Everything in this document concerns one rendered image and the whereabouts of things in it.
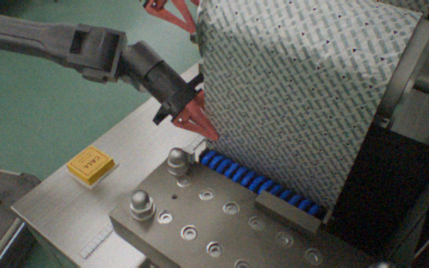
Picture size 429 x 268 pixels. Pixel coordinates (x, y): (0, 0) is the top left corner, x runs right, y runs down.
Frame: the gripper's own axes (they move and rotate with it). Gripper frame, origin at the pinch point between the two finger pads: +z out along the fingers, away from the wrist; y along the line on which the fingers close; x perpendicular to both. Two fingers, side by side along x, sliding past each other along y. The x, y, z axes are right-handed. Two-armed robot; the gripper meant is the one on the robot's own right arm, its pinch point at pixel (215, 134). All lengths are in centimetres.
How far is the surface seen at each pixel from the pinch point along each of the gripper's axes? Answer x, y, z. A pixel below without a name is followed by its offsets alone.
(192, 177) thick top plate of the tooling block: -2.9, 7.2, 2.3
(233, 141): 2.6, 0.3, 2.8
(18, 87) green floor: -192, -46, -120
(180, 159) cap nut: -1.0, 7.4, -1.3
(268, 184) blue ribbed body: 3.7, 2.3, 11.3
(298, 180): 7.0, 0.3, 13.7
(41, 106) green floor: -176, -44, -93
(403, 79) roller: 29.0, -0.7, 9.5
